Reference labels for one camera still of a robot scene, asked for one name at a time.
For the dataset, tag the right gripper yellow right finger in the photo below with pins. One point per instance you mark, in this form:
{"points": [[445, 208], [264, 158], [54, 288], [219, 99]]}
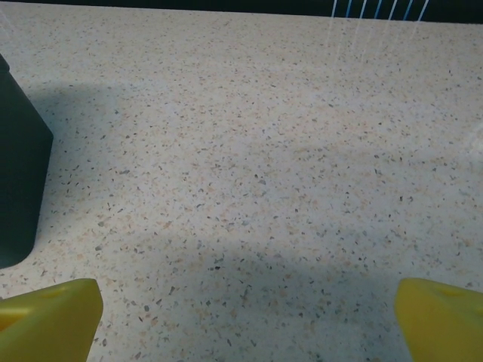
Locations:
{"points": [[445, 324]]}

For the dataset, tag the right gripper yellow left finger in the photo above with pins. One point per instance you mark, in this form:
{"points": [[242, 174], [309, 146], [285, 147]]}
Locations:
{"points": [[49, 324]]}

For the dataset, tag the starry night tin box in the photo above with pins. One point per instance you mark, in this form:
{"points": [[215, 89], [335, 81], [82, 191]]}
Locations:
{"points": [[19, 169]]}

